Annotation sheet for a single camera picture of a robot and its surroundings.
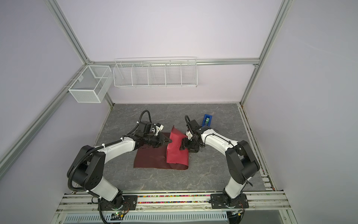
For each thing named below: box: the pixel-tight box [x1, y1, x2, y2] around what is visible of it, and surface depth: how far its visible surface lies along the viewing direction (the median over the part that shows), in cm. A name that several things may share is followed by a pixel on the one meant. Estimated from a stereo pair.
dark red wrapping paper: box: [133, 125, 189, 170], surface depth 88 cm
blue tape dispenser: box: [201, 113, 213, 127], surface depth 104 cm
